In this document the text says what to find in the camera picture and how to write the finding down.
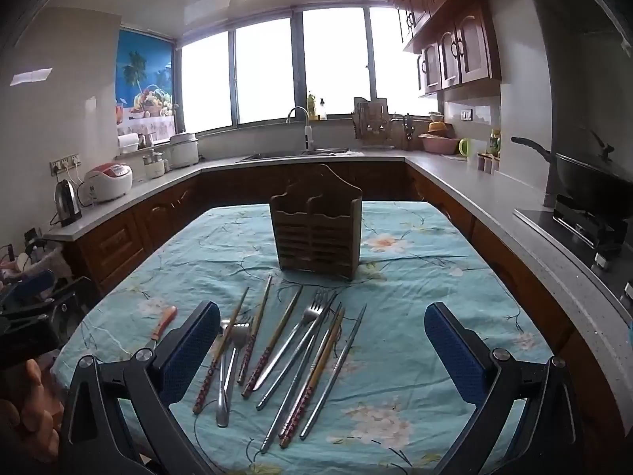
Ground black wok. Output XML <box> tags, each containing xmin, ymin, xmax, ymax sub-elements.
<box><xmin>511</xmin><ymin>129</ymin><xmax>633</xmax><ymax>219</ymax></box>

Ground pink plastic basin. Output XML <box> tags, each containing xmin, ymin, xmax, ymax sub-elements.
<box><xmin>419</xmin><ymin>133</ymin><xmax>461</xmax><ymax>155</ymax></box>

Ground metal spoon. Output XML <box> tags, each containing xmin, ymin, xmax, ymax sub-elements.
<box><xmin>216</xmin><ymin>319</ymin><xmax>233</xmax><ymax>429</ymax></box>

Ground knife block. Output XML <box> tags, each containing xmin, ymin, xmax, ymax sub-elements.
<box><xmin>402</xmin><ymin>114</ymin><xmax>419</xmax><ymax>152</ymax></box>

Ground wall power outlet strip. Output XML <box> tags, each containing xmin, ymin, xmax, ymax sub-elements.
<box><xmin>49</xmin><ymin>153</ymin><xmax>81</xmax><ymax>175</ymax></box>

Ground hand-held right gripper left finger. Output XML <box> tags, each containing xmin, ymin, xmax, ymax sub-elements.
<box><xmin>59</xmin><ymin>301</ymin><xmax>222</xmax><ymax>475</ymax></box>

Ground steel kitchen sink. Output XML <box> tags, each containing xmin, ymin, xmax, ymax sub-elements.
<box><xmin>236</xmin><ymin>147</ymin><xmax>352</xmax><ymax>163</ymax></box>

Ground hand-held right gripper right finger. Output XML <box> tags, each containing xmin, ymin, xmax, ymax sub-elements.
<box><xmin>424</xmin><ymin>302</ymin><xmax>584</xmax><ymax>475</ymax></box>

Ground wooden chopstick red patterned handle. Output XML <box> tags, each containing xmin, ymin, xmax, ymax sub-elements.
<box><xmin>241</xmin><ymin>285</ymin><xmax>304</xmax><ymax>399</ymax></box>
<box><xmin>237</xmin><ymin>275</ymin><xmax>274</xmax><ymax>386</ymax></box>
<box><xmin>281</xmin><ymin>312</ymin><xmax>347</xmax><ymax>448</ymax></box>
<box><xmin>193</xmin><ymin>287</ymin><xmax>249</xmax><ymax>414</ymax></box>
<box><xmin>278</xmin><ymin>308</ymin><xmax>345</xmax><ymax>440</ymax></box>

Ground chrome kitchen faucet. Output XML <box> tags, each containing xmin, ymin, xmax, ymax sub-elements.
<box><xmin>287</xmin><ymin>106</ymin><xmax>317</xmax><ymax>154</ymax></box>

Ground orange handled peeler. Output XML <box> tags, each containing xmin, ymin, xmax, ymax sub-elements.
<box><xmin>131</xmin><ymin>305</ymin><xmax>178</xmax><ymax>357</ymax></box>

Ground kitchen window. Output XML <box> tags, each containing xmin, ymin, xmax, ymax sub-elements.
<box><xmin>175</xmin><ymin>5</ymin><xmax>436</xmax><ymax>134</ymax></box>

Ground person's left hand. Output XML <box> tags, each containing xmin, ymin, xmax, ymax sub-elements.
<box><xmin>0</xmin><ymin>359</ymin><xmax>65</xmax><ymax>463</ymax></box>

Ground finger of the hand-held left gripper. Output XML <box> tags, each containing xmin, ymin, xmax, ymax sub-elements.
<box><xmin>0</xmin><ymin>270</ymin><xmax>56</xmax><ymax>306</ymax></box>

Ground red and white rice cooker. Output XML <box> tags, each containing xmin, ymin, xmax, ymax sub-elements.
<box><xmin>83</xmin><ymin>162</ymin><xmax>134</xmax><ymax>205</ymax></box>

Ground wooden utensil holder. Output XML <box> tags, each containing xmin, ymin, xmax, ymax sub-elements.
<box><xmin>269</xmin><ymin>163</ymin><xmax>364</xmax><ymax>282</ymax></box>

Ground wooden upper cabinets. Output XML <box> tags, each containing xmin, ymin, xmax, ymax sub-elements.
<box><xmin>388</xmin><ymin>0</ymin><xmax>502</xmax><ymax>97</ymax></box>

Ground teal floral tablecloth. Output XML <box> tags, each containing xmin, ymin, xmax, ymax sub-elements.
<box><xmin>49</xmin><ymin>201</ymin><xmax>555</xmax><ymax>475</ymax></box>

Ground tropical fruit wall poster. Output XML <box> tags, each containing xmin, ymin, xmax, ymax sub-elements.
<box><xmin>116</xmin><ymin>28</ymin><xmax>176</xmax><ymax>134</ymax></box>

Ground steel electric kettle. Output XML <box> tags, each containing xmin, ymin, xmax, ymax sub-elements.
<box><xmin>53</xmin><ymin>179</ymin><xmax>83</xmax><ymax>227</ymax></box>

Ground gas stove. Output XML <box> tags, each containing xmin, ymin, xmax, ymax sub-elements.
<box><xmin>514</xmin><ymin>195</ymin><xmax>633</xmax><ymax>273</ymax></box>

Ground small metal fork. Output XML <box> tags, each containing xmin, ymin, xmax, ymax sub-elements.
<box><xmin>224</xmin><ymin>323</ymin><xmax>254</xmax><ymax>407</ymax></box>

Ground large metal fork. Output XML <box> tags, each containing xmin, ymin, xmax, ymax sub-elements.
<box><xmin>253</xmin><ymin>291</ymin><xmax>331</xmax><ymax>391</ymax></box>

